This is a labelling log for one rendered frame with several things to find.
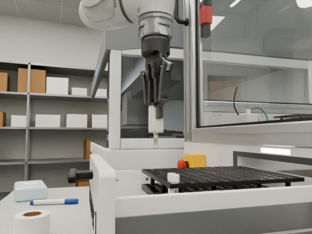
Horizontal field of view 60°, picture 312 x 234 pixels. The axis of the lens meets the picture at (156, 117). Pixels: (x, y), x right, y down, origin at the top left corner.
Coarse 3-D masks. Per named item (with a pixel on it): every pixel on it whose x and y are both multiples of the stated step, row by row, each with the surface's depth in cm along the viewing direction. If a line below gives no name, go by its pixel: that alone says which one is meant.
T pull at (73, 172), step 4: (72, 172) 40; (76, 172) 40; (80, 172) 41; (84, 172) 41; (88, 172) 41; (92, 172) 41; (68, 176) 38; (72, 176) 38; (76, 176) 38; (80, 176) 40; (84, 176) 41; (88, 176) 41; (92, 176) 41; (68, 180) 38; (72, 180) 38; (76, 180) 38
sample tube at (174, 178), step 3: (171, 174) 37; (174, 174) 37; (177, 174) 37; (171, 177) 37; (174, 177) 37; (177, 177) 37; (171, 180) 37; (174, 180) 37; (177, 180) 37; (171, 183) 37; (174, 183) 37; (177, 183) 37; (171, 189) 37; (174, 189) 37; (177, 189) 37; (171, 192) 37; (174, 192) 37; (177, 192) 37
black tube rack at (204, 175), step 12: (168, 168) 55; (180, 168) 55; (192, 168) 55; (204, 168) 55; (216, 168) 55; (228, 168) 55; (240, 168) 55; (252, 168) 55; (180, 180) 40; (192, 180) 40; (204, 180) 41; (216, 180) 40; (228, 180) 40; (240, 180) 40; (252, 180) 40; (264, 180) 40; (276, 180) 41; (288, 180) 42; (300, 180) 42; (156, 192) 45; (180, 192) 38
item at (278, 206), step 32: (128, 192) 55; (192, 192) 34; (224, 192) 34; (256, 192) 36; (288, 192) 37; (128, 224) 31; (160, 224) 32; (192, 224) 33; (224, 224) 34; (256, 224) 35; (288, 224) 36
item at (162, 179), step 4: (144, 172) 51; (148, 172) 48; (152, 172) 49; (156, 172) 48; (152, 176) 45; (156, 176) 43; (160, 176) 43; (164, 176) 43; (156, 180) 43; (160, 180) 41; (164, 180) 40; (164, 184) 39; (168, 184) 37; (172, 184) 37; (176, 184) 37; (180, 184) 37; (172, 188) 36
